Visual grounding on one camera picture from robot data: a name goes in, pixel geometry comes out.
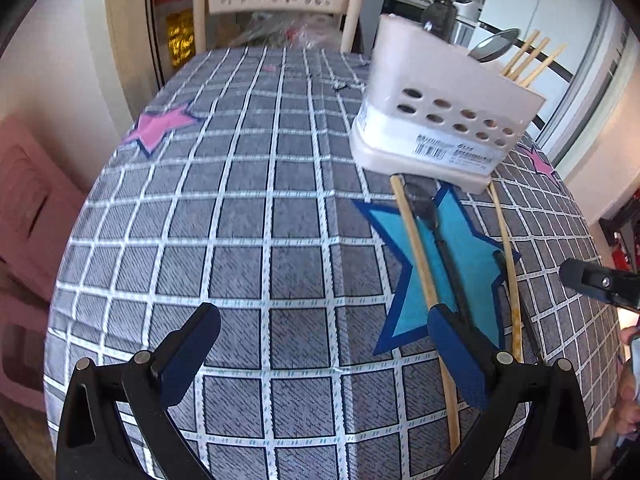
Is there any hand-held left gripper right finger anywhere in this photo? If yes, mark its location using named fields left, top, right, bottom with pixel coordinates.
left=426, top=304, right=593, bottom=480

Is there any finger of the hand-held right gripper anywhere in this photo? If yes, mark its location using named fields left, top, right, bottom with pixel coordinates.
left=558, top=257, right=640, bottom=311

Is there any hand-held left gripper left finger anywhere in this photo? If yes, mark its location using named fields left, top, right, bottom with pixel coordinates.
left=55, top=302, right=222, bottom=480

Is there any bamboo chopstick blue patterned end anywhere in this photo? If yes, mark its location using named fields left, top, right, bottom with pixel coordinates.
left=489, top=182, right=525, bottom=365

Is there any metal spoon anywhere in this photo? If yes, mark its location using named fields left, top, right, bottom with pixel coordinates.
left=467, top=28, right=521, bottom=63
left=402, top=180, right=473, bottom=326

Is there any beige plastic utensil holder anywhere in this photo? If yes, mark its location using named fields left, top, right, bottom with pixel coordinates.
left=349, top=14, right=546, bottom=195

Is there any person's right hand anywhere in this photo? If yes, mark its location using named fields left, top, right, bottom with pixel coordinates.
left=616, top=325, right=640, bottom=433

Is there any red canister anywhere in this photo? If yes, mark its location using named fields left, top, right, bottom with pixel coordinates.
left=602, top=215, right=640, bottom=271

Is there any grey checked star tablecloth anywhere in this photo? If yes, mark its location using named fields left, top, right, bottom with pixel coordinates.
left=42, top=45, right=623, bottom=480

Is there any pink plastic stool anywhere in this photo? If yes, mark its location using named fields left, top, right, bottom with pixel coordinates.
left=0, top=115, right=91, bottom=411

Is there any white rice cooker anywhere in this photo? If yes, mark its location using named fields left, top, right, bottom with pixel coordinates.
left=455, top=0, right=483, bottom=23

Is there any dark cloth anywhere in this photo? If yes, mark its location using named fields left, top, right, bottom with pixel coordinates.
left=422, top=0, right=458, bottom=43

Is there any gold foil package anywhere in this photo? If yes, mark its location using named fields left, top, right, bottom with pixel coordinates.
left=165, top=10, right=196, bottom=68

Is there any clear plastic bag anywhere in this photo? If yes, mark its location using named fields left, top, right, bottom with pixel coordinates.
left=235, top=15, right=346, bottom=51

